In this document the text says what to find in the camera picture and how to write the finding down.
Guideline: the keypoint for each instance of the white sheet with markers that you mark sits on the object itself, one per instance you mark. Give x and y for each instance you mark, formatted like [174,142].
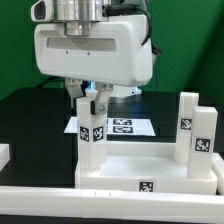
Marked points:
[130,126]

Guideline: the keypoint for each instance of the white front rail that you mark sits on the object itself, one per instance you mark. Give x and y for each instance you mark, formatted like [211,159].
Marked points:
[111,204]

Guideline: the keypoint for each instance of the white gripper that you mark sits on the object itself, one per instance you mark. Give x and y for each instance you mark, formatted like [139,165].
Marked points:
[93,40]

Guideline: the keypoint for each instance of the white desk tabletop tray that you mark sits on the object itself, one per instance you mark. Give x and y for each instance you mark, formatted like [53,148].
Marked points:
[142,167]

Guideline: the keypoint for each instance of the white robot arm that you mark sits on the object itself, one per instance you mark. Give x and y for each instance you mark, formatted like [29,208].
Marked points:
[93,40]

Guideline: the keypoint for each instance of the white left side block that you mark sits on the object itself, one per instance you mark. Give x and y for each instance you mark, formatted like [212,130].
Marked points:
[4,155]

